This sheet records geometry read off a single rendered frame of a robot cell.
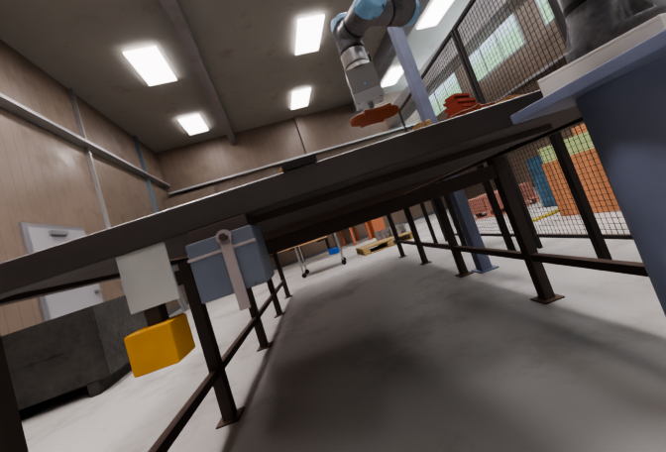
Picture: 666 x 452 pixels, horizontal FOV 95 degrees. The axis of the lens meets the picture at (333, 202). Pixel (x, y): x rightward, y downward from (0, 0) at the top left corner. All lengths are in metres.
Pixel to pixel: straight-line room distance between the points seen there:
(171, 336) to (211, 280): 0.13
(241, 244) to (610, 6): 0.74
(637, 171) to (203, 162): 11.84
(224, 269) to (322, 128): 11.77
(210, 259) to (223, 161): 11.33
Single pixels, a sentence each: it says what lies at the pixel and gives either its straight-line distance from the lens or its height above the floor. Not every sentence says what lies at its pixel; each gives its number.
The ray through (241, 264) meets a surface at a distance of 0.64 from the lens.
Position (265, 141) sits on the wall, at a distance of 12.03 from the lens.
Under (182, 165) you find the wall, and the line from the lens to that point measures 12.23.
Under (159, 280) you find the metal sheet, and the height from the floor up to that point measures 0.78.
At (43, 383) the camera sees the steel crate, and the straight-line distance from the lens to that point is 4.19.
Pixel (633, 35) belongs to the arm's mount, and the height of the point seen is 0.89.
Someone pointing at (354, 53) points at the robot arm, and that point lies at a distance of 0.98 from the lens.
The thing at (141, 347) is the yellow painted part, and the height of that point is 0.67.
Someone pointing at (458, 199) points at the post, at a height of 0.65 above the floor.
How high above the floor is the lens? 0.77
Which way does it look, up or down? 5 degrees up
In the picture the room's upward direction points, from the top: 19 degrees counter-clockwise
